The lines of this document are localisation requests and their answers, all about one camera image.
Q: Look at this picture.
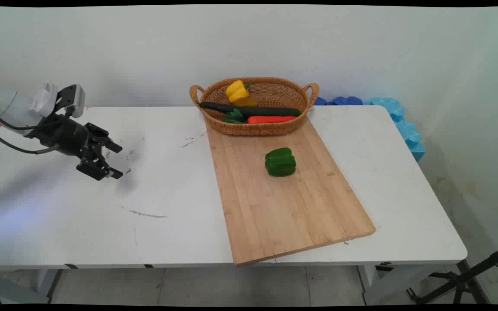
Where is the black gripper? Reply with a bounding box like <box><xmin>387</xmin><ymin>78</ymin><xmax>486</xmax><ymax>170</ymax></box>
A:
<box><xmin>28</xmin><ymin>114</ymin><xmax>124</xmax><ymax>181</ymax></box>

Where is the dark green cucumber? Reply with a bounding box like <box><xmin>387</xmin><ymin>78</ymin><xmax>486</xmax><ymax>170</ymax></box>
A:
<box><xmin>200</xmin><ymin>102</ymin><xmax>302</xmax><ymax>117</ymax></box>

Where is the small green bell pepper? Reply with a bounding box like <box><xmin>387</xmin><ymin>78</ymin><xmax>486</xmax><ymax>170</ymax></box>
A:
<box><xmin>222</xmin><ymin>108</ymin><xmax>246</xmax><ymax>124</ymax></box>

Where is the yellow bell pepper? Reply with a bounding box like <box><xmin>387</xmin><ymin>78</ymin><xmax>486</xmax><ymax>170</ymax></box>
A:
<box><xmin>225</xmin><ymin>80</ymin><xmax>259</xmax><ymax>107</ymax></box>

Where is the orange carrot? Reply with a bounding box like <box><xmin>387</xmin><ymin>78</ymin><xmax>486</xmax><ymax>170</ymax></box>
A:
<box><xmin>247</xmin><ymin>115</ymin><xmax>297</xmax><ymax>125</ymax></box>

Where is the large green bell pepper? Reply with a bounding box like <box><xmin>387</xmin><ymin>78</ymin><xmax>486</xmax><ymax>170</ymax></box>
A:
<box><xmin>265</xmin><ymin>147</ymin><xmax>297</xmax><ymax>177</ymax></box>

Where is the woven wicker basket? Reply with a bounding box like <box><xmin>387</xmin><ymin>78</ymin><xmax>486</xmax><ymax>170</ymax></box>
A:
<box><xmin>189</xmin><ymin>77</ymin><xmax>320</xmax><ymax>136</ymax></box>

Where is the bamboo cutting board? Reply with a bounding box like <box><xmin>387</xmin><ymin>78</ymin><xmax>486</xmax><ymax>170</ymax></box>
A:
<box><xmin>205</xmin><ymin>116</ymin><xmax>377</xmax><ymax>266</ymax></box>

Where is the light blue foam strip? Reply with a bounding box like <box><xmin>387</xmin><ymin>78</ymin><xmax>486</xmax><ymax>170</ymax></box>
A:
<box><xmin>370</xmin><ymin>97</ymin><xmax>426</xmax><ymax>163</ymax></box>

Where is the white table leg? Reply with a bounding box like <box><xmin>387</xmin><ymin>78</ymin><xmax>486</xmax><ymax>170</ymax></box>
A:
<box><xmin>356</xmin><ymin>263</ymin><xmax>442</xmax><ymax>305</ymax></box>

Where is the black tripod stand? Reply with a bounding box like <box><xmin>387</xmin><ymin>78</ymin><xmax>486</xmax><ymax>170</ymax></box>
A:
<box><xmin>406</xmin><ymin>244</ymin><xmax>498</xmax><ymax>305</ymax></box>

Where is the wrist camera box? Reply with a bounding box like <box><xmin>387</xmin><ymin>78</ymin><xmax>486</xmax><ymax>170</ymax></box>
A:
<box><xmin>57</xmin><ymin>84</ymin><xmax>86</xmax><ymax>118</ymax></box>

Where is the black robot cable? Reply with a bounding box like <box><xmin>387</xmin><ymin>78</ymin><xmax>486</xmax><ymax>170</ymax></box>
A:
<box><xmin>0</xmin><ymin>105</ymin><xmax>66</xmax><ymax>131</ymax></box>
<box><xmin>0</xmin><ymin>127</ymin><xmax>60</xmax><ymax>155</ymax></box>

